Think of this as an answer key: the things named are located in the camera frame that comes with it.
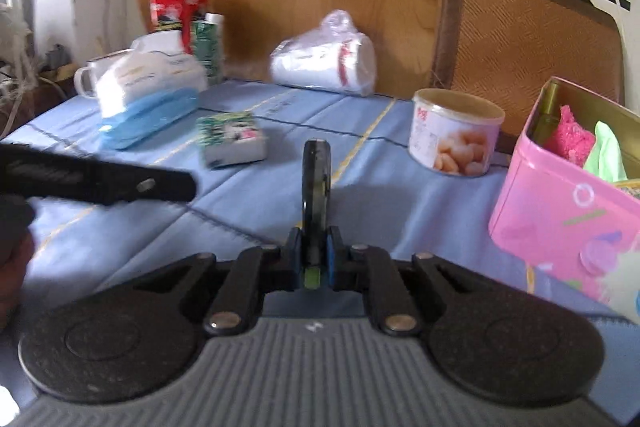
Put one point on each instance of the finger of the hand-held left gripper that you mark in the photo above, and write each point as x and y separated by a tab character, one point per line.
100	182

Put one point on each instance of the white cups in plastic bag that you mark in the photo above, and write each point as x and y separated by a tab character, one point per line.
320	62

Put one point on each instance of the pink macaron print tin box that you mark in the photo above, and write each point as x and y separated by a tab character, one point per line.
545	217

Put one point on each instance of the green white pocket tissue pack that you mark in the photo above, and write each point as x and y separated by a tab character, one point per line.
230	139

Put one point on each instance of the red carton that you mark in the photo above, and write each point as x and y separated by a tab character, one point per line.
175	7

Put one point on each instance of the white soft tissue pack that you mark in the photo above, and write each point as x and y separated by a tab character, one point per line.
150	67

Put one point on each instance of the round can with bean print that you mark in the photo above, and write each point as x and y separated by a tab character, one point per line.
450	137

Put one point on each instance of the blue tissue pack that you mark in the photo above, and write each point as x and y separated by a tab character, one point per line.
145	117

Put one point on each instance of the pink knitted cloth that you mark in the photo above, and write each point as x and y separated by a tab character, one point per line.
572	137

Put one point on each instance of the white mug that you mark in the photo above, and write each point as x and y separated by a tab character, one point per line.
97	69

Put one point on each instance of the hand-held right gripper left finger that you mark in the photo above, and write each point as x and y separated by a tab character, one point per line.
298	257

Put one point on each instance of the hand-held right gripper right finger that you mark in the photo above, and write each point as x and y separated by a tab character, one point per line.
330	257

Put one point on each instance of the black round case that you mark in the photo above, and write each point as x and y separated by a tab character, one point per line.
316	187

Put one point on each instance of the light green cloth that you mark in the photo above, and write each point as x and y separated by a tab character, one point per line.
605	152

